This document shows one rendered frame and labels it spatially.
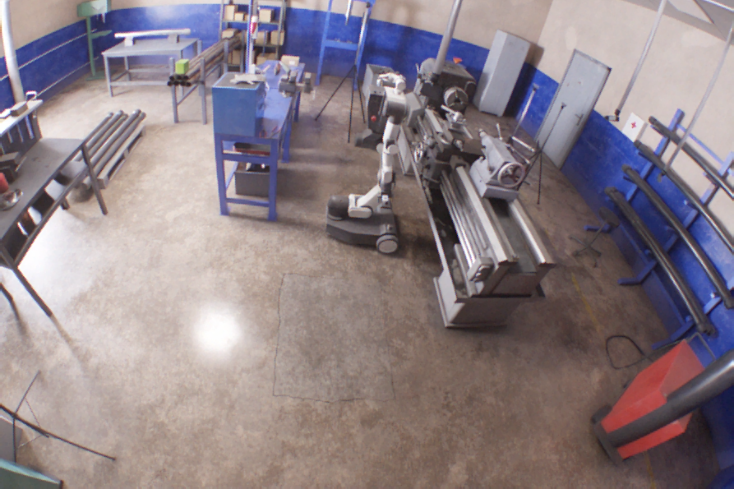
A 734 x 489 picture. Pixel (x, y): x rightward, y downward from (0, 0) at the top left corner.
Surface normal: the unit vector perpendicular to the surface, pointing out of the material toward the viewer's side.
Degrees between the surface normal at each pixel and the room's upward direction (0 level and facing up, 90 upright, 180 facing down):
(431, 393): 0
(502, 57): 90
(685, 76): 90
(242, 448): 0
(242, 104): 90
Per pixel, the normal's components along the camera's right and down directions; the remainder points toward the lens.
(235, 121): 0.07, 0.67
